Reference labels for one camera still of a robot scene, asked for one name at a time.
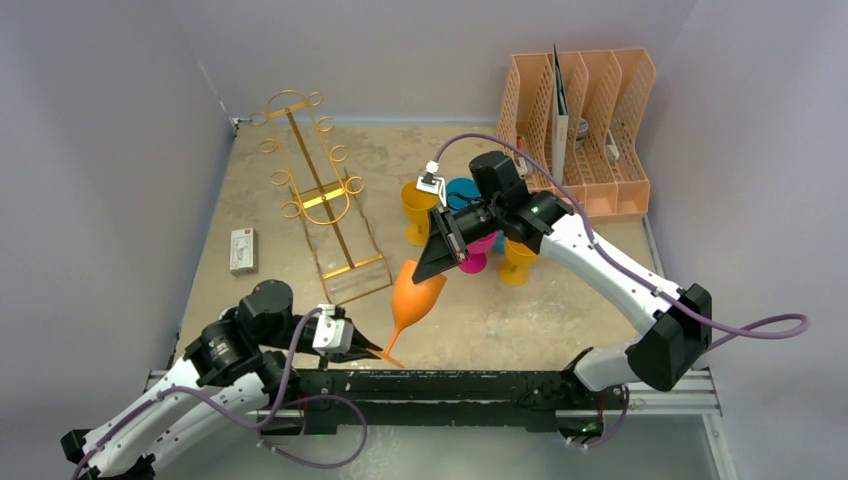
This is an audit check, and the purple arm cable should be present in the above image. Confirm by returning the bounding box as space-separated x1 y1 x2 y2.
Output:
433 132 811 452
71 307 326 480

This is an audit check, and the magenta wine glass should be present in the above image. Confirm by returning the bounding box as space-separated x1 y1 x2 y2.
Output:
458 233 497 274

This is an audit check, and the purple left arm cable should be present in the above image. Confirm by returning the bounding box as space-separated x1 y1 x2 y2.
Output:
71 307 326 480

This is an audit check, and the light blue wine glass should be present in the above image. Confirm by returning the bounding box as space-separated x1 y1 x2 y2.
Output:
491 231 506 255

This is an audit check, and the orange wine glass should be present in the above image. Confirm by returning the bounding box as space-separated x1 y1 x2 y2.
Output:
366 259 447 368

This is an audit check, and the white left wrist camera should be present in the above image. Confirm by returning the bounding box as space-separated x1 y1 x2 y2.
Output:
311 303 356 356

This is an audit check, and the gold wire wine glass rack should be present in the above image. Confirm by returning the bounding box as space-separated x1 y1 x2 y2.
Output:
249 89 393 304

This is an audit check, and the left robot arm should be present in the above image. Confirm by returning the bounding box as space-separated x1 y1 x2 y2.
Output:
61 279 383 479

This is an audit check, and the yellow wine glass back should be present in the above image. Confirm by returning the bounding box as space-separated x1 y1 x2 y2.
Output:
400 180 439 247

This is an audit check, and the aluminium frame rail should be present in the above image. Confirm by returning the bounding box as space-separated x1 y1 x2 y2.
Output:
135 368 723 419

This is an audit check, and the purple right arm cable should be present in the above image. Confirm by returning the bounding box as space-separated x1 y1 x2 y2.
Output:
433 132 811 452

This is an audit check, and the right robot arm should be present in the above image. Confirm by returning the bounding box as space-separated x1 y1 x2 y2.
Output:
411 151 712 407

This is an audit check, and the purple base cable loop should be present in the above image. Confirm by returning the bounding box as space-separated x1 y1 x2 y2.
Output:
256 396 369 470

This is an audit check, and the yellow wine glass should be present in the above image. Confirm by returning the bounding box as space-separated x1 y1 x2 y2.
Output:
400 180 439 247
497 240 538 286

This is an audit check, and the white stapler box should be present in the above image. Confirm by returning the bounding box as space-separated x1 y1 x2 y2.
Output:
229 227 258 276

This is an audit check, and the dark folder in organizer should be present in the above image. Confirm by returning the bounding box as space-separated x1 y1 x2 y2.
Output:
551 45 569 184

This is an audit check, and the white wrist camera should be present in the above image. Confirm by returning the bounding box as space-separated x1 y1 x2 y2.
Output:
415 161 447 206
311 303 356 356

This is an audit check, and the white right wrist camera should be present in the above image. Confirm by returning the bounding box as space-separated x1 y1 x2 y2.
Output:
415 161 447 206

